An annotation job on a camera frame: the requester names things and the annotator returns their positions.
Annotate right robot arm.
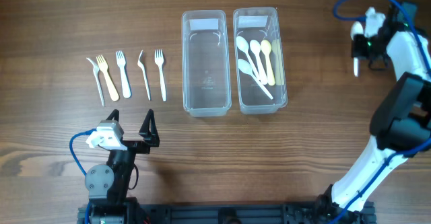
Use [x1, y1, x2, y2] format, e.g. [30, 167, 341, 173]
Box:
[145, 1, 430, 223]

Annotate white plastic fork rightmost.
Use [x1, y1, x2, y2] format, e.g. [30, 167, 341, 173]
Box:
[154, 49, 166, 102]

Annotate white wide-handled plastic spoon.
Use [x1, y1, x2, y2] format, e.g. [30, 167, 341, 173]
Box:
[250, 40, 267, 85]

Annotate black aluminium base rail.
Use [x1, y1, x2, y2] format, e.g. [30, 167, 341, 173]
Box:
[76, 200, 376, 224]

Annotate clear container left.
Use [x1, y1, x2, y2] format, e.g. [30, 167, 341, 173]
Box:
[182, 10, 232, 118]

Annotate clear container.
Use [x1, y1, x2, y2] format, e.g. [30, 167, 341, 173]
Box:
[182, 10, 232, 118]
[233, 7, 288, 114]

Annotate cream yellow plastic spoon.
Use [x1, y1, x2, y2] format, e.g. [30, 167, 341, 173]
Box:
[261, 40, 275, 86]

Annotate cream yellow plastic fork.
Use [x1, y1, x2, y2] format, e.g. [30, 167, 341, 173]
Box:
[96, 55, 119, 102]

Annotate white fork far left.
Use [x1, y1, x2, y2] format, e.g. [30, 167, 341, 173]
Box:
[86, 58, 105, 107]

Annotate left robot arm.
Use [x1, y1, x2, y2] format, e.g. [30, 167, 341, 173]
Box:
[84, 109, 160, 223]

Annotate clear container right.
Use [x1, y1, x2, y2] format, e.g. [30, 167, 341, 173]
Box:
[233, 7, 288, 114]

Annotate white wide-handled plastic fork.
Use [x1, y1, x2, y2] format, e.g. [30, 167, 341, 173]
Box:
[116, 50, 131, 98]

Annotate white fork sideways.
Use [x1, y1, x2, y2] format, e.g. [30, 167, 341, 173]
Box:
[137, 50, 151, 101]

